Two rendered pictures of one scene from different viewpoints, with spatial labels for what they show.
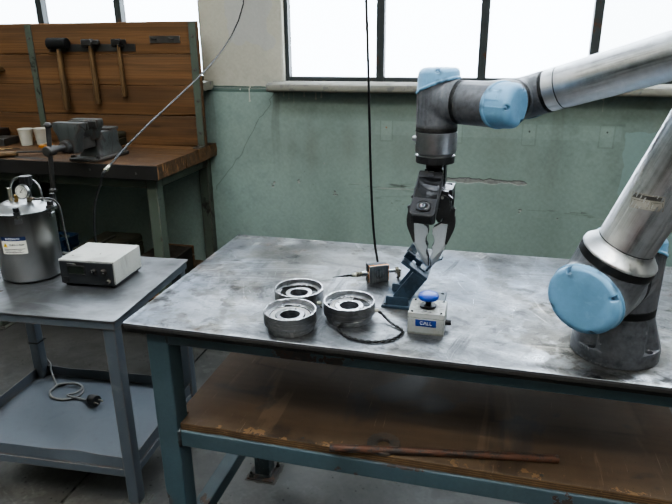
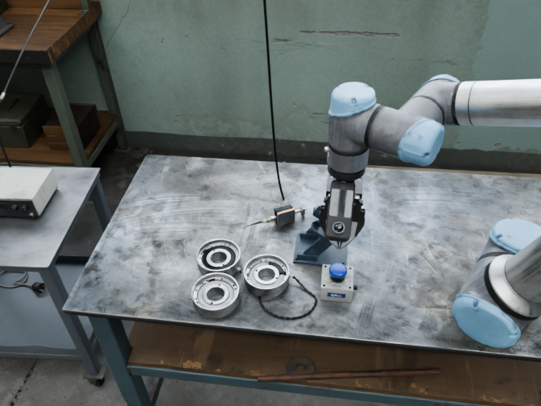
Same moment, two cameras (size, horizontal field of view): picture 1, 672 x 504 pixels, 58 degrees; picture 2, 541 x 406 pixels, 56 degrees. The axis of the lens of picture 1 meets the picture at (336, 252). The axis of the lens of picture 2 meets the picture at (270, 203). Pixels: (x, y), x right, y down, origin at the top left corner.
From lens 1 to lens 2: 52 cm
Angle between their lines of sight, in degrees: 22
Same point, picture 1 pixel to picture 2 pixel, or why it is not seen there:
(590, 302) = (491, 330)
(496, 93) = (416, 140)
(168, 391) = (113, 345)
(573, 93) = (489, 121)
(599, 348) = not seen: hidden behind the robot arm
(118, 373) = (60, 300)
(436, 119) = (350, 144)
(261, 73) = not seen: outside the picture
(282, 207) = (174, 62)
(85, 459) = (45, 350)
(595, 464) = (467, 372)
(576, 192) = (443, 43)
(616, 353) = not seen: hidden behind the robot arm
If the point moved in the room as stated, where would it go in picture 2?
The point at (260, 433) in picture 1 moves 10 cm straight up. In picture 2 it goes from (197, 366) to (192, 344)
